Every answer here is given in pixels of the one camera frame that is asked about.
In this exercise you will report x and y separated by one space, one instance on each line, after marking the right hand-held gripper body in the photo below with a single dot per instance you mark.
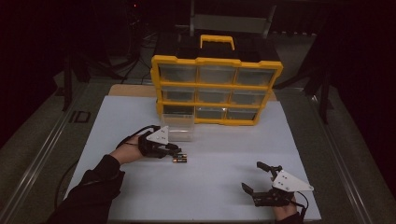
288 183

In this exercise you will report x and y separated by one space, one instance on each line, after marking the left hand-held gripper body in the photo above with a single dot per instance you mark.
157 138

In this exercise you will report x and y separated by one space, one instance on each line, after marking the black copper-top battery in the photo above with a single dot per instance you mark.
180 160
183 155

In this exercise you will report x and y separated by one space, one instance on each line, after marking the clear plastic drawer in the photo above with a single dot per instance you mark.
177 127

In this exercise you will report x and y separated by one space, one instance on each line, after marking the yellow organizer cabinet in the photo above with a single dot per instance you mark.
214 85

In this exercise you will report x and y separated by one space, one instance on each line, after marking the person's right hand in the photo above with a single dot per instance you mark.
285 212

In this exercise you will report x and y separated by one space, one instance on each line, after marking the person's left hand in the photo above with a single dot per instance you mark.
126 152

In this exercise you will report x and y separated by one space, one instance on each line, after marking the grid of clear drawers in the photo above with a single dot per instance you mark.
218 74

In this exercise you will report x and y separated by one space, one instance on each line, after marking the black stand leg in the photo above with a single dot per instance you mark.
324 102
67 93

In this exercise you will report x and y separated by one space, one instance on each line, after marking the grey metal stand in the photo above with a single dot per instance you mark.
230 23

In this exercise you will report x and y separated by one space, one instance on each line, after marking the metal floor rail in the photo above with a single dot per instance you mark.
40 161
339 161

